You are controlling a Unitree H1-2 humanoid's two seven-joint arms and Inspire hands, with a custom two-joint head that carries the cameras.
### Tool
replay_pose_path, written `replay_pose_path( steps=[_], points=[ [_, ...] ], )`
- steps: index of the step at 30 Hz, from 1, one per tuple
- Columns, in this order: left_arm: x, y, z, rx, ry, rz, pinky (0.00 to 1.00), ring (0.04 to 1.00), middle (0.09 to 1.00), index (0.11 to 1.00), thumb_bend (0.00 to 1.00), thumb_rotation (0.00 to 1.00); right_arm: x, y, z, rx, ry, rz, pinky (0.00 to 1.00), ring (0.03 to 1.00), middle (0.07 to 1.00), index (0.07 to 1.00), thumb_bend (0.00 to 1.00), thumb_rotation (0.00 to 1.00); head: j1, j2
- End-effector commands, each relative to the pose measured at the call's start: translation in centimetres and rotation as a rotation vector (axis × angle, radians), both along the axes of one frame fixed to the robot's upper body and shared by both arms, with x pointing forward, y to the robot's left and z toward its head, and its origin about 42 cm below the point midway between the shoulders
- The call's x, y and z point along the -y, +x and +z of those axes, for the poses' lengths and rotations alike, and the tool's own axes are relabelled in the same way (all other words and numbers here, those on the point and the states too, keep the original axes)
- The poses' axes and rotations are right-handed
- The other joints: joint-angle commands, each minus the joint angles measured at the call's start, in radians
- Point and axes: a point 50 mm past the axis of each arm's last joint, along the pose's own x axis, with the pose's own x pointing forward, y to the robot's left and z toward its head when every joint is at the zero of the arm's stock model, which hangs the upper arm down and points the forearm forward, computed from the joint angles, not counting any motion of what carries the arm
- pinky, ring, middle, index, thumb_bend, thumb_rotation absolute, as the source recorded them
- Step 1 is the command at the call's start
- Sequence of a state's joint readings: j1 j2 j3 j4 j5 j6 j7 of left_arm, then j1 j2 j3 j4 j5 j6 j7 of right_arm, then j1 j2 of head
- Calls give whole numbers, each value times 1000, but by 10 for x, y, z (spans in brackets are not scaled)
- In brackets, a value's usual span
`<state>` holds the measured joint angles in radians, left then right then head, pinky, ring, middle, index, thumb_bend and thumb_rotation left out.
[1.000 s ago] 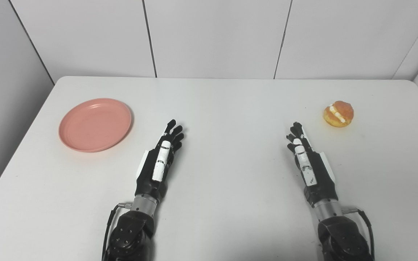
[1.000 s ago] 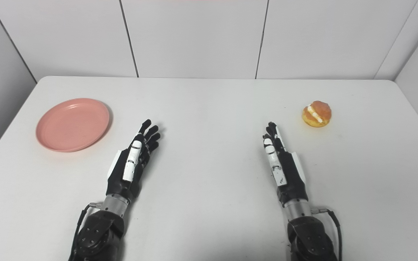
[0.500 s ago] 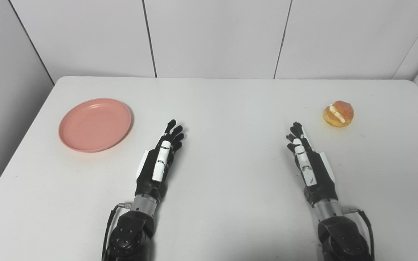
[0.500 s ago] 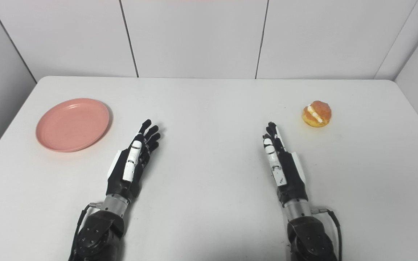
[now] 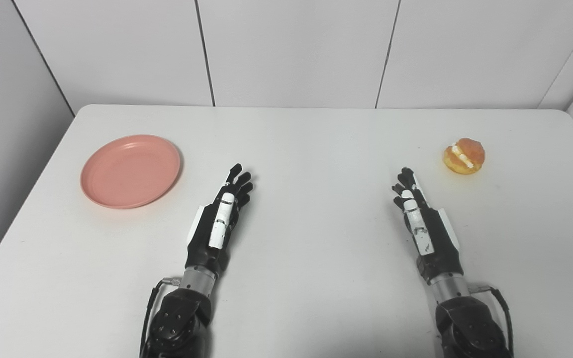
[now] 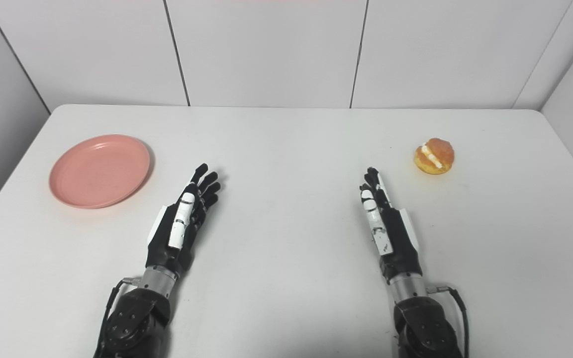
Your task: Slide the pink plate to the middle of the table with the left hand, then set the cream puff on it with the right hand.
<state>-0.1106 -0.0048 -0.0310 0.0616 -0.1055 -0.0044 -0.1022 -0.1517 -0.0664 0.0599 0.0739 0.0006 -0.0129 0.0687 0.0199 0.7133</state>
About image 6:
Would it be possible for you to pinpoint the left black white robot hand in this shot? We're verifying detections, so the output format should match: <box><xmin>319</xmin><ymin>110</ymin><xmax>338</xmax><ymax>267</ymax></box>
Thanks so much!
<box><xmin>146</xmin><ymin>163</ymin><xmax>221</xmax><ymax>277</ymax></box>

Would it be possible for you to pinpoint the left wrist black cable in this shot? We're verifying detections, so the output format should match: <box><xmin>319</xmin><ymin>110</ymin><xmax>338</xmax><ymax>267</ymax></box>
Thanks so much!
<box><xmin>93</xmin><ymin>277</ymin><xmax>141</xmax><ymax>358</ymax></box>

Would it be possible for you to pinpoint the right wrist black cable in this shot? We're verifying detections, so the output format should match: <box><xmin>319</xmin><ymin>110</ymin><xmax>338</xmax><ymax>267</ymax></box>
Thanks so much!
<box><xmin>428</xmin><ymin>284</ymin><xmax>470</xmax><ymax>358</ymax></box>

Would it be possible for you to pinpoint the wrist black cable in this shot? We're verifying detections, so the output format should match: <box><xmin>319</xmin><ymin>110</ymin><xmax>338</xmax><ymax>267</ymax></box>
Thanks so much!
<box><xmin>428</xmin><ymin>284</ymin><xmax>470</xmax><ymax>358</ymax></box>
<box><xmin>93</xmin><ymin>277</ymin><xmax>141</xmax><ymax>358</ymax></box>

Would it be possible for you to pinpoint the pink round plate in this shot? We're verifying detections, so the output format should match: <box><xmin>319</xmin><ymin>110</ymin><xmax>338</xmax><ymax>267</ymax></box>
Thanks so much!
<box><xmin>49</xmin><ymin>134</ymin><xmax>151</xmax><ymax>209</ymax></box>

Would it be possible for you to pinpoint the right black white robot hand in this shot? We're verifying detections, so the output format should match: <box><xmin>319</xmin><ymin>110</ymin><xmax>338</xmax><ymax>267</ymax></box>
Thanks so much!
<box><xmin>359</xmin><ymin>167</ymin><xmax>423</xmax><ymax>285</ymax></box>

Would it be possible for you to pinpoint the cream puff pastry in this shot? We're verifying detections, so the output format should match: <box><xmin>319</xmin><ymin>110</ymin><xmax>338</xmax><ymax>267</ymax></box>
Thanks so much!
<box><xmin>413</xmin><ymin>138</ymin><xmax>455</xmax><ymax>175</ymax></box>

